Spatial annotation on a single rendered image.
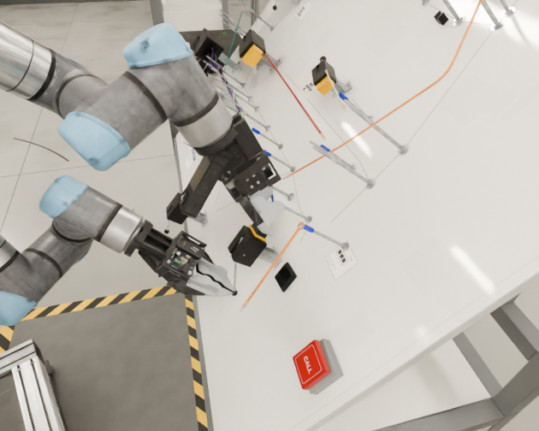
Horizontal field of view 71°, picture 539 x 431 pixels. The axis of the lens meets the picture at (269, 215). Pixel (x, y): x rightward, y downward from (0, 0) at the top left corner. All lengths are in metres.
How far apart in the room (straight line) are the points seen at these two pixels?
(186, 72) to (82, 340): 1.68
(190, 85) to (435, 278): 0.39
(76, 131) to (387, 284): 0.44
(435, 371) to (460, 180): 0.55
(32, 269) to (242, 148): 0.39
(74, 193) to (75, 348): 1.41
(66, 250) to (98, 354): 1.26
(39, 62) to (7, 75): 0.04
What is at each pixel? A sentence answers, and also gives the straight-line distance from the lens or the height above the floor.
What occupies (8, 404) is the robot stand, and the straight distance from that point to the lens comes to 1.76.
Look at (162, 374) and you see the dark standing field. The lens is 1.84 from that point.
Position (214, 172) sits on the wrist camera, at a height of 1.29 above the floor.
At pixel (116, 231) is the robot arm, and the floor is 1.18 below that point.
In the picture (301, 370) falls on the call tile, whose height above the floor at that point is 1.10.
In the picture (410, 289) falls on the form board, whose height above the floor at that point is 1.23.
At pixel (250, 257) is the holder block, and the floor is 1.11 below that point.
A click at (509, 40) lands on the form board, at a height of 1.47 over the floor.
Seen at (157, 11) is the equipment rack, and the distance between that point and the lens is 1.44.
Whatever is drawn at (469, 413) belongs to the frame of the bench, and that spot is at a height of 0.80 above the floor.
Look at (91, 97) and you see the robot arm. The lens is 0.52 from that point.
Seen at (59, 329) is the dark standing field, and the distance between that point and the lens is 2.12.
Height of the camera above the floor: 1.62
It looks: 41 degrees down
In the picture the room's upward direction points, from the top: 2 degrees clockwise
